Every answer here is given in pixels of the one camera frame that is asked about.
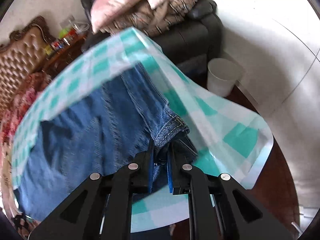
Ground blue denim jeans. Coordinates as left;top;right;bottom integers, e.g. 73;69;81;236
14;63;197;221

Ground teal white checkered tablecloth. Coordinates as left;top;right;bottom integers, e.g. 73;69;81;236
10;27;275;233

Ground white waste bin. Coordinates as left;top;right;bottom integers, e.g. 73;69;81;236
207;58;244;98

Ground black leather armchair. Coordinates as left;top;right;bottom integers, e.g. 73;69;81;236
80;0;225;86

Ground dark wooden nightstand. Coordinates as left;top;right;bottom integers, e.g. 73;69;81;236
41;34;87;79

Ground floral pink bed quilt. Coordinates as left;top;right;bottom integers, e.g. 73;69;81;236
1;72;52;239

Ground red box on nightstand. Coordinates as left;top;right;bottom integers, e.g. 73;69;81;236
50;29;77;51

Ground yellow lidded jar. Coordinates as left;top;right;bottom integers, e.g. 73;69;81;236
44;45;55;58

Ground green crumpled bag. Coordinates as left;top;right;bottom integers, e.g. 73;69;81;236
58;28;70;39

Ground tufted tan leather headboard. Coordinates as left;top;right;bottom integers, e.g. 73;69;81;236
0;16;55;114

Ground white charger with cable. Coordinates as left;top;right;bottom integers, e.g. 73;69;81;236
70;21;90;34

